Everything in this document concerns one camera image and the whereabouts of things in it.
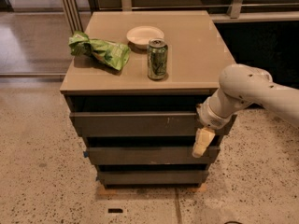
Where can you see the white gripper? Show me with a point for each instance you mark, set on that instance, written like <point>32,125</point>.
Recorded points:
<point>209,118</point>

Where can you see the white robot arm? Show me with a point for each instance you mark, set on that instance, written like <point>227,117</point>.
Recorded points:
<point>239,87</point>

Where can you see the grey bottom drawer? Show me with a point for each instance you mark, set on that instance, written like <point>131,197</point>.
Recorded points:
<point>152,177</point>

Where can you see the grey drawer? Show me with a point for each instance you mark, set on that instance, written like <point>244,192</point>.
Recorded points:
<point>148,155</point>
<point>135,124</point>
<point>152,177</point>

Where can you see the grey drawer cabinet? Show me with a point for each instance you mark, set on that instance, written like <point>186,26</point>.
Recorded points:
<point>196,56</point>

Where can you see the grey top drawer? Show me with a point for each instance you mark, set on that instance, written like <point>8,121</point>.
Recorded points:
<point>135,124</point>

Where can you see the grey middle drawer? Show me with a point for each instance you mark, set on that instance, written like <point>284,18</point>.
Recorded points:
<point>148,155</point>

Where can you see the green soda can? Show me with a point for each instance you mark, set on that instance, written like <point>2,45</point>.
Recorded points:
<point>157,58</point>

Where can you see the white bowl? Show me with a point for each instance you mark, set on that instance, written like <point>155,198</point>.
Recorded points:
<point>140,36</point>

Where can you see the green chip bag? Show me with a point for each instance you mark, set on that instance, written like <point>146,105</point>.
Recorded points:
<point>113,54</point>

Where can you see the metal railing frame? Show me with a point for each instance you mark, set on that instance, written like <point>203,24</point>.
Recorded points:
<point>221,11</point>

